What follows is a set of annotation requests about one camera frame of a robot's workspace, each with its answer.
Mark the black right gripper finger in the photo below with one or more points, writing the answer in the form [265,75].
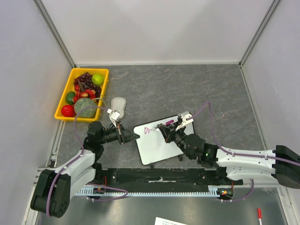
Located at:
[168,128]
[166,136]

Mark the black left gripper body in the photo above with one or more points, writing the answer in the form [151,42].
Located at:
[120,132]

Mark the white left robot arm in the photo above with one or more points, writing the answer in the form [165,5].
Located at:
[56,187]

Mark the red apple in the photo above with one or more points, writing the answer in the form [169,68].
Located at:
[68,111]

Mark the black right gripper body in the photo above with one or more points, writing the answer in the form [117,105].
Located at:
[170,132]

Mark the red capped marker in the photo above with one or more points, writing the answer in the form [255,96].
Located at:
[259,216]

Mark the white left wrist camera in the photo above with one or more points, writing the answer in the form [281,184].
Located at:
[114,116]

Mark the dark green lime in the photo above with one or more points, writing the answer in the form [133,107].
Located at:
[69,97]

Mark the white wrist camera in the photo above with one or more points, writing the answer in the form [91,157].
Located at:
[114,116]
[184,119]

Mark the small black framed whiteboard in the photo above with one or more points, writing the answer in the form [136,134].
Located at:
[151,145]

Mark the aluminium corner post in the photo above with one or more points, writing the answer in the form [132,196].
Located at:
[263,24]
[55,33]

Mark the white paper sheet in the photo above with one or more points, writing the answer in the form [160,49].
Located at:
[162,221]

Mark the yellow plastic fruit tray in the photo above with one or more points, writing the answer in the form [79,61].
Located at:
[75,72]

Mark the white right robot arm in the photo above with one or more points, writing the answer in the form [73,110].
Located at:
[281,164]

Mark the light green apple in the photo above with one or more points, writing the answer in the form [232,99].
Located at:
[98,79]

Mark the white marker with magenta cap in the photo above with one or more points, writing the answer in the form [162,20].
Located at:
[166,123]

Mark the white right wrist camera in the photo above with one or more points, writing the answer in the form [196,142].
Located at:
[184,119]

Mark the green netted melon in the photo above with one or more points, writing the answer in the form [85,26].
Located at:
[85,108]

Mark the aluminium right corner post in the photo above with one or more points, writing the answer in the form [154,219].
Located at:
[263,24]

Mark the aluminium left corner post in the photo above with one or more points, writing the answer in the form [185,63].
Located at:
[55,33]

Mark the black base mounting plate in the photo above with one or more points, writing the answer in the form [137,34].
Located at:
[159,179]

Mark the grey whiteboard eraser sponge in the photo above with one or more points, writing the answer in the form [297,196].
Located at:
[119,104]

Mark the purple grape bunch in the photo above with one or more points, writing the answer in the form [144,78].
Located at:
[84,81]

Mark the white toothed cable duct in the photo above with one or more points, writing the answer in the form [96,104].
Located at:
[97,191]

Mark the red strawberries cluster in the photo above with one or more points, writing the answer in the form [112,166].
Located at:
[83,93]

